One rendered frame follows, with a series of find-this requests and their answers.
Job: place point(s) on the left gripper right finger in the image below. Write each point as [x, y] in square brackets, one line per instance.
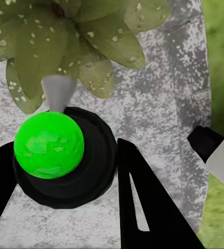
[168, 227]

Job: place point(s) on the insectifuge atomizer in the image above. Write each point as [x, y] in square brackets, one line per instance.
[65, 157]

